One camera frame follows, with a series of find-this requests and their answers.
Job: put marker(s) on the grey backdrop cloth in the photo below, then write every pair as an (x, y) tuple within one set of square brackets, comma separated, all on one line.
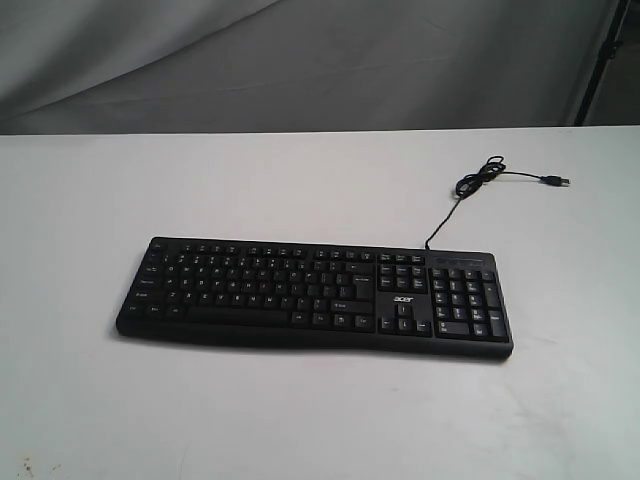
[(96, 67)]

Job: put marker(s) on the black stand pole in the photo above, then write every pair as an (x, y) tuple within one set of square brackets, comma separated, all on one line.
[(607, 52)]

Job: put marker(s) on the black Acer keyboard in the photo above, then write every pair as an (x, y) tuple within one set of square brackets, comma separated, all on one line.
[(272, 295)]

